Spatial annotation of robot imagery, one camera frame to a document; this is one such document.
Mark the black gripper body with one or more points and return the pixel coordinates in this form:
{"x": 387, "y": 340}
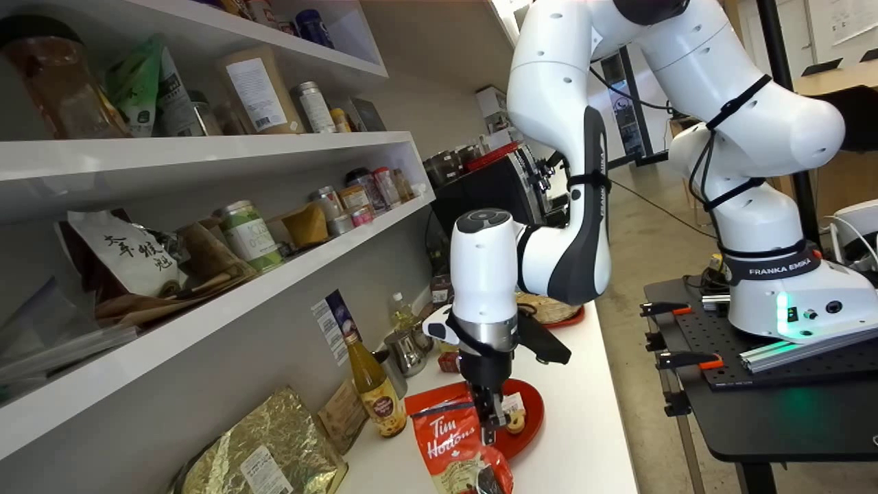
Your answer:
{"x": 485, "y": 371}

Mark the red snack box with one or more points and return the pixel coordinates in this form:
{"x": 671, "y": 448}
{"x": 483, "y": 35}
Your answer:
{"x": 447, "y": 441}

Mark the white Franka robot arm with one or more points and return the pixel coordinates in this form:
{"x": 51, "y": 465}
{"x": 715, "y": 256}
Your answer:
{"x": 757, "y": 119}

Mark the brown cardboard packet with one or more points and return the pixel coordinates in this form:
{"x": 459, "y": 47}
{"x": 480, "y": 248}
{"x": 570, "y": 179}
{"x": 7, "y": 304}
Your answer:
{"x": 340, "y": 419}

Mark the brown paper packet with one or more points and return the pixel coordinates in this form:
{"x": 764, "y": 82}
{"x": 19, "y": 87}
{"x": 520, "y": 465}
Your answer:
{"x": 211, "y": 253}

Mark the small white sachet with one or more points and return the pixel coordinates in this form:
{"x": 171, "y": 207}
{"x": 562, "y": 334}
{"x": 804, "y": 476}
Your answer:
{"x": 511, "y": 401}

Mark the small round cookie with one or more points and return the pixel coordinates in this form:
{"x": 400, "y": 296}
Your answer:
{"x": 516, "y": 425}

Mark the red round plate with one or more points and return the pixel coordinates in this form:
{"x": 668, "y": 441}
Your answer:
{"x": 524, "y": 417}

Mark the clear glass jar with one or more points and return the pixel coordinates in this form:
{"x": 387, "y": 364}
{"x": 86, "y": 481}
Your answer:
{"x": 409, "y": 353}

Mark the dark spice jar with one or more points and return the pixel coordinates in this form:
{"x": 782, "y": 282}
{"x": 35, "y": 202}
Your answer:
{"x": 439, "y": 292}

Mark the red serving tray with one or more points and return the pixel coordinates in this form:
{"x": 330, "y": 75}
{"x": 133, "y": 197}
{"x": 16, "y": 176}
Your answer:
{"x": 570, "y": 321}

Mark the small oil bottle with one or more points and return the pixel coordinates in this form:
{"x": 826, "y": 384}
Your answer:
{"x": 400, "y": 316}

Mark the yellow liquid glass bottle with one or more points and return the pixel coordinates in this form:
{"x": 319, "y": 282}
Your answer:
{"x": 376, "y": 393}

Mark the blue and white carton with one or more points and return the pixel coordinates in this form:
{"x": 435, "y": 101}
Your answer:
{"x": 332, "y": 325}

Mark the black coffee machine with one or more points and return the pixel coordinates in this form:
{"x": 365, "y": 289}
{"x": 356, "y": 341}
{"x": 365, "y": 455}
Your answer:
{"x": 483, "y": 189}

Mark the small brown jar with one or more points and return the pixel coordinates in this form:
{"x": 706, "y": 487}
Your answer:
{"x": 404, "y": 185}

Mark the pink labelled jar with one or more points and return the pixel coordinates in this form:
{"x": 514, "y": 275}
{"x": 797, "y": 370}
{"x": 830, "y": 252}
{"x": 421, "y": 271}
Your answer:
{"x": 356, "y": 207}

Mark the red lidded jar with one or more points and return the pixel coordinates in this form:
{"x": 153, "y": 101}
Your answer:
{"x": 385, "y": 185}

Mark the gold foil bag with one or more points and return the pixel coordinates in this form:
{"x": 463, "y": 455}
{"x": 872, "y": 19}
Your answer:
{"x": 265, "y": 448}

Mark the metal tin can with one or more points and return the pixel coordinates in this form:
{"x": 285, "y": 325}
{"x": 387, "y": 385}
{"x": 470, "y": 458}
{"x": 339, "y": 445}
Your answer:
{"x": 330, "y": 211}

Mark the mustard yellow cup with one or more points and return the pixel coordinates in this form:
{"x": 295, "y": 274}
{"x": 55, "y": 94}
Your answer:
{"x": 306, "y": 226}

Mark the black tripod stand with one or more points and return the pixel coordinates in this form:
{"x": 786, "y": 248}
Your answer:
{"x": 640, "y": 160}

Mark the white canister green lid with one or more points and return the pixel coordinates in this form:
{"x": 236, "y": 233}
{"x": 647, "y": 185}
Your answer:
{"x": 248, "y": 238}

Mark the dark flat box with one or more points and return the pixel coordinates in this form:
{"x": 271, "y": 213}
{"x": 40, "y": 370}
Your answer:
{"x": 367, "y": 113}

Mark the tiny yellow jar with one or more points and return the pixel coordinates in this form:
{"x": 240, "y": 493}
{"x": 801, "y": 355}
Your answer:
{"x": 340, "y": 123}

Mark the black robot table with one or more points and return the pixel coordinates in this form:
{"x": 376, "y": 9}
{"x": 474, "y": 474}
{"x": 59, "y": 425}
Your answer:
{"x": 786, "y": 422}

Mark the white plastic bottle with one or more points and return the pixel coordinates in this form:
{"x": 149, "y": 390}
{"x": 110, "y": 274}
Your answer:
{"x": 317, "y": 112}

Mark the wooden utensils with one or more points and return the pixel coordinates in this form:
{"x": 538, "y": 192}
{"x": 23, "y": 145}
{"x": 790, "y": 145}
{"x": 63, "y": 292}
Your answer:
{"x": 145, "y": 308}

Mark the cardboard box white label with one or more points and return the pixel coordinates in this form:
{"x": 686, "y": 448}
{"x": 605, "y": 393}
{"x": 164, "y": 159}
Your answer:
{"x": 260, "y": 93}

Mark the white bag with calligraphy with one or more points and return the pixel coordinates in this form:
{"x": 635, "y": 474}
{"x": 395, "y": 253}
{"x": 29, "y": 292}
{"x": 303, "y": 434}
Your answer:
{"x": 127, "y": 253}

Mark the dark blue container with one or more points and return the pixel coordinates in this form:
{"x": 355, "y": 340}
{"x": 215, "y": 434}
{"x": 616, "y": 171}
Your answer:
{"x": 314, "y": 28}

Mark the white device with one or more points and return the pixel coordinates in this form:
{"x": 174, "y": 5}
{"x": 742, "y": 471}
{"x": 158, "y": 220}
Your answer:
{"x": 853, "y": 229}

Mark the grey pouch bag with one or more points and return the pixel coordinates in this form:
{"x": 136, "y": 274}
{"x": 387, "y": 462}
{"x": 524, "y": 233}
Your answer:
{"x": 175, "y": 106}

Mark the grey plastic bags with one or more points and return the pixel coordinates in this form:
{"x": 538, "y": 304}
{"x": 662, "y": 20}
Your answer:
{"x": 55, "y": 353}

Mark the green pouch bag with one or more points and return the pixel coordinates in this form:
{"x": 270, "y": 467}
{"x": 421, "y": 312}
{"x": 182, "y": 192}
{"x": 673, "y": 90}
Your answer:
{"x": 136, "y": 87}

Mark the large brown jar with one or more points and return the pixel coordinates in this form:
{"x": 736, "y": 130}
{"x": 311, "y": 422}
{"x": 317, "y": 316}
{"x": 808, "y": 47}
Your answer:
{"x": 55, "y": 87}

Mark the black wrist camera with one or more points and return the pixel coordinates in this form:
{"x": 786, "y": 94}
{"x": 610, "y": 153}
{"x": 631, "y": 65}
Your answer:
{"x": 542, "y": 336}

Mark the white wall shelf unit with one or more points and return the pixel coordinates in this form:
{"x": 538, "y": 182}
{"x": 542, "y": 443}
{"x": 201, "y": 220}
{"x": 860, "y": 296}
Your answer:
{"x": 182, "y": 159}

